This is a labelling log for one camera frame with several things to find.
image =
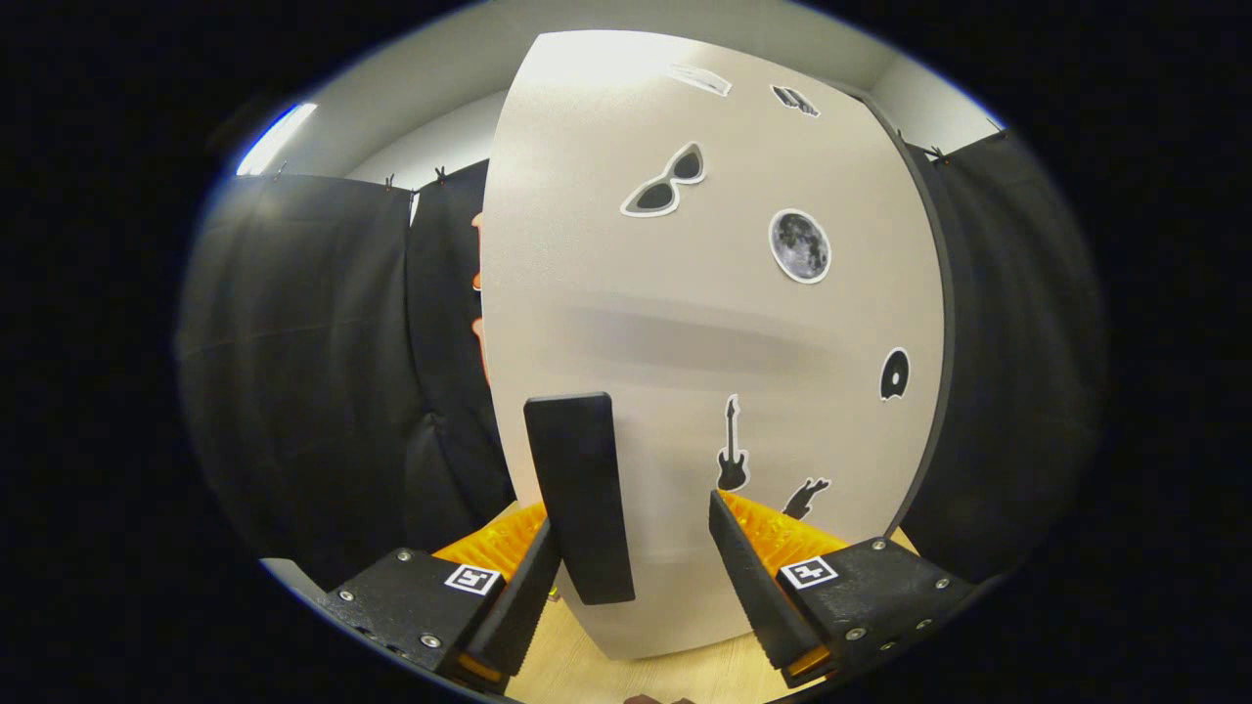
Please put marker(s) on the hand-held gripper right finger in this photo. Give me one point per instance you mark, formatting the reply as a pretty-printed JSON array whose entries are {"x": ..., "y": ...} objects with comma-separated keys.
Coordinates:
[{"x": 753, "y": 596}]

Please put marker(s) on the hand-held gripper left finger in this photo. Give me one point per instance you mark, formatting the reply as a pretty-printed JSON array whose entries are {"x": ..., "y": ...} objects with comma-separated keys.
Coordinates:
[{"x": 523, "y": 611}]

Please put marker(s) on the beige shoe cabinet door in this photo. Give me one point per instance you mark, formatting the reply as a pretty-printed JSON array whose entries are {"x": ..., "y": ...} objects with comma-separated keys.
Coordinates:
[{"x": 606, "y": 244}]

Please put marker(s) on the black backdrop cloth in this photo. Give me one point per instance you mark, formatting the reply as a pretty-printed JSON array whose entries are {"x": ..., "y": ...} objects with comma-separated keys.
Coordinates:
[{"x": 303, "y": 372}]

